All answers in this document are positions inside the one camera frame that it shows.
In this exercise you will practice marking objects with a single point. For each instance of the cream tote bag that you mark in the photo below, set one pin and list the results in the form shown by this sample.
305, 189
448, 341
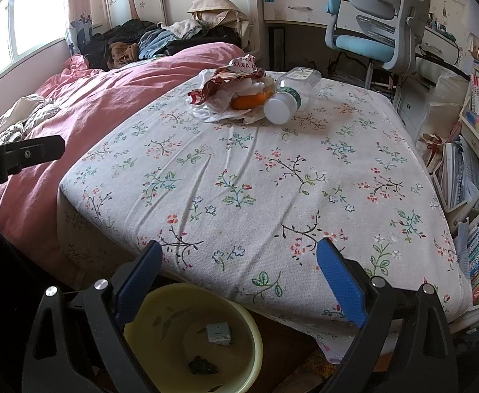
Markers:
433, 149

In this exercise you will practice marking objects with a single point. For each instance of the cream garment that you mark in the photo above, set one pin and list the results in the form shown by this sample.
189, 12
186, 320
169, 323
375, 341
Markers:
22, 118

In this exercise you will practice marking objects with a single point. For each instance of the dark crumpled scrap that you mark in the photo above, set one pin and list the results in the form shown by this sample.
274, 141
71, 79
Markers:
202, 365

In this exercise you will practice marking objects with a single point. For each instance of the red snack wrapper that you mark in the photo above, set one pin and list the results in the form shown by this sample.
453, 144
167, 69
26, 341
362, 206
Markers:
206, 86

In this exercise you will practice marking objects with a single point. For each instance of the small grey box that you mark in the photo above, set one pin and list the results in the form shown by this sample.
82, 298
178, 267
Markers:
218, 333

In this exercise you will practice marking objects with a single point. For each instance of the blue grey desk chair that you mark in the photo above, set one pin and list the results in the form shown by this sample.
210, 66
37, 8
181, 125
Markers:
386, 20

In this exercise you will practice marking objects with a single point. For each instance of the yellow plastic bin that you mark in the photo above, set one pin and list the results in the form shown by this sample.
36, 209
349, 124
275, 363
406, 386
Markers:
239, 360

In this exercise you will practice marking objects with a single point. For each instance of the white grey garment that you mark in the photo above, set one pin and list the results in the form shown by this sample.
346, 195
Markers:
186, 28

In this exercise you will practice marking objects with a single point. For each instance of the floral cloth covered table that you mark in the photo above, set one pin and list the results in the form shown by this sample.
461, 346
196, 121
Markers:
243, 180

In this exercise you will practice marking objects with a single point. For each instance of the black bag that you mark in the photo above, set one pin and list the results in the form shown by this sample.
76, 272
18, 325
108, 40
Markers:
206, 45

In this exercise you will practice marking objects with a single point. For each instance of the window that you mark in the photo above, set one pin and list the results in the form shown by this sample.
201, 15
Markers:
22, 20

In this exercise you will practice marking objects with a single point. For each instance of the blue denim garment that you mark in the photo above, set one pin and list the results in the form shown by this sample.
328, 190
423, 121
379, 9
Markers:
157, 43

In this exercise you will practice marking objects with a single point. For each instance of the white tissue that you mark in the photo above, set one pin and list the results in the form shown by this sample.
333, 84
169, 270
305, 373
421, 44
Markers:
256, 86

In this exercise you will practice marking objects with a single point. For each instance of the printed pink curtain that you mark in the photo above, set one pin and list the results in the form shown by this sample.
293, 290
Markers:
82, 8

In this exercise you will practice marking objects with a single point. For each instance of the white desk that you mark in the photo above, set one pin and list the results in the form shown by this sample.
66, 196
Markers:
296, 6

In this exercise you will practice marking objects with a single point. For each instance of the white paper bag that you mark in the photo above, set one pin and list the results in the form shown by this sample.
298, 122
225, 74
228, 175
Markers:
448, 102

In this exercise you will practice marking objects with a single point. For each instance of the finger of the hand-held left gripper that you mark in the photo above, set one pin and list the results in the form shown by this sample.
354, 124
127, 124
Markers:
39, 150

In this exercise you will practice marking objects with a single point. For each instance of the white rolling shelf cart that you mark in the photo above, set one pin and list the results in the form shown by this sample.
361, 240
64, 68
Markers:
478, 139

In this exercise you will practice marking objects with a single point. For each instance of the pink blanket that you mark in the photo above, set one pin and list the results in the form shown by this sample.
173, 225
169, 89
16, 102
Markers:
100, 98

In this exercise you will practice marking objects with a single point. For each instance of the white drawer cabinet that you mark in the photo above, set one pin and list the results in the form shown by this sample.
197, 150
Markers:
412, 110

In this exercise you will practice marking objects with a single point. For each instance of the pile of paper notebooks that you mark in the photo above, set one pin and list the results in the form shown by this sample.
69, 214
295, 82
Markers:
458, 176

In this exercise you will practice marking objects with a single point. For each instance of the clear plastic bottle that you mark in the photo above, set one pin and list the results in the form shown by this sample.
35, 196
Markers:
292, 90

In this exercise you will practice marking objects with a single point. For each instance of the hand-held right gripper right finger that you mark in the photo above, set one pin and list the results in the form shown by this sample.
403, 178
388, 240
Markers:
339, 278

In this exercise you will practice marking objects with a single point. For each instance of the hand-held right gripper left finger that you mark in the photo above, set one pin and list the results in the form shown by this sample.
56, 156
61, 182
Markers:
139, 278

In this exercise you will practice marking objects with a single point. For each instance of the long orange peel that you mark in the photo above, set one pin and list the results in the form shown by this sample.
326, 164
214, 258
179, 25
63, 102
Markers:
247, 101

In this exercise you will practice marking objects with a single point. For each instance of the brown garment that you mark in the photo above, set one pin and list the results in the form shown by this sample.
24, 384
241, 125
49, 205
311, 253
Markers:
123, 53

